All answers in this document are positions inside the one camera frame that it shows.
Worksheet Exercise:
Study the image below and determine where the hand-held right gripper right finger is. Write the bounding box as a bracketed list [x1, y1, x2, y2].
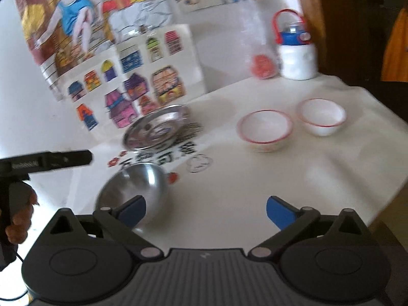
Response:
[249, 195, 365, 261]

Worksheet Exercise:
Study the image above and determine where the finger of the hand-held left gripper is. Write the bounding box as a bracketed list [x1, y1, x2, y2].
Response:
[48, 149, 94, 170]

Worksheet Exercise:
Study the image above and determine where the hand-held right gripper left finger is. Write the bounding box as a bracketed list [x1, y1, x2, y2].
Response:
[48, 195, 163, 261]

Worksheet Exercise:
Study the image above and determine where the clear plastic bag red item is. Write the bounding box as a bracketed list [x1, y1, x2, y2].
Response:
[237, 0, 282, 80]

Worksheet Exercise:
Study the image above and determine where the steel plate with blue sticker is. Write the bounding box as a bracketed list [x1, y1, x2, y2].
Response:
[124, 105, 192, 150]

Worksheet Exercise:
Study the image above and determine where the white ceramic bowl red rim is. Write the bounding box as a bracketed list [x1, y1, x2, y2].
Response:
[236, 110, 294, 153]
[296, 98, 347, 137]

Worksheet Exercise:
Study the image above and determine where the person's left hand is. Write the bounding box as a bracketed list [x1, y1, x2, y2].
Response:
[6, 185, 39, 246]

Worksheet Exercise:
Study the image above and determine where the black cable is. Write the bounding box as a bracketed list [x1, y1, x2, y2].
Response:
[0, 245, 31, 301]

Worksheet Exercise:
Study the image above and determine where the child with fan drawing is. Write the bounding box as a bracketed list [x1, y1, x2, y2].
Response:
[14, 0, 174, 80]

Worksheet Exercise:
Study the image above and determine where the orange hanging cloth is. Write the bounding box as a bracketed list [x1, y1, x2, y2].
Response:
[381, 6, 408, 82]

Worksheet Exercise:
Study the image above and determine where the colourful houses drawing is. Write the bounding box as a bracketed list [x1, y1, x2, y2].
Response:
[48, 24, 206, 131]

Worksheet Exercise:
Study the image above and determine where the steel bowl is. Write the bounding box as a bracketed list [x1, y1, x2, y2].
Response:
[96, 162, 170, 231]

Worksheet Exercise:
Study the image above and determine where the white bottle blue red lid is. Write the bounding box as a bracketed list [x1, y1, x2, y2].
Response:
[272, 9, 318, 80]

